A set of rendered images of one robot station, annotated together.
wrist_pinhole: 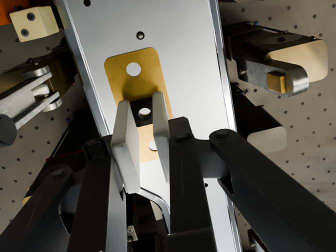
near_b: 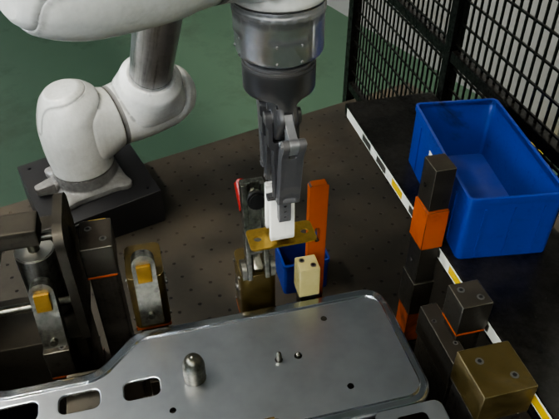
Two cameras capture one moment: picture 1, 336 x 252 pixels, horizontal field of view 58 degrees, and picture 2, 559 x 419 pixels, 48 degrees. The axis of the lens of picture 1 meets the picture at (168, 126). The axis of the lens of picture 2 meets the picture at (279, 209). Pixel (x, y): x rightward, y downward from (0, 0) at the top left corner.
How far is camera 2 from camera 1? 0.67 m
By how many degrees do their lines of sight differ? 58
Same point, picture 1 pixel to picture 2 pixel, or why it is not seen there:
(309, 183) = not seen: outside the picture
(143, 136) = (264, 234)
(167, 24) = (309, 377)
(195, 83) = (249, 405)
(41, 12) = (316, 273)
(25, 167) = not seen: hidden behind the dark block
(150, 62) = (309, 236)
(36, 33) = (301, 266)
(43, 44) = not seen: hidden behind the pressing
